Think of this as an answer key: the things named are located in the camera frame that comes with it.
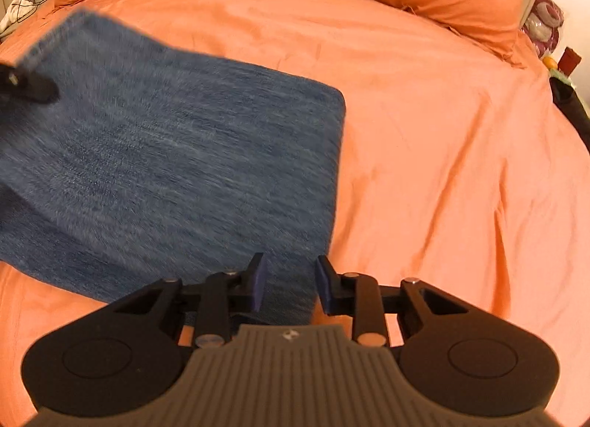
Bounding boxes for blue denim jeans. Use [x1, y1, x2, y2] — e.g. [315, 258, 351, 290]
[1, 11, 345, 325]

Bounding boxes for white cloth on nightstand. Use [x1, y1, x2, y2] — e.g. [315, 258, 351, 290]
[0, 0, 36, 33]

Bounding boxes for orange bed sheet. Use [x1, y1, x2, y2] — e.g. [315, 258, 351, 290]
[0, 0, 590, 427]

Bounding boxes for red box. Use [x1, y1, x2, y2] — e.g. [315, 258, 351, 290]
[558, 47, 582, 77]

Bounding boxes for pink plush toy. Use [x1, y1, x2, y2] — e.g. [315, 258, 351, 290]
[522, 0, 564, 58]

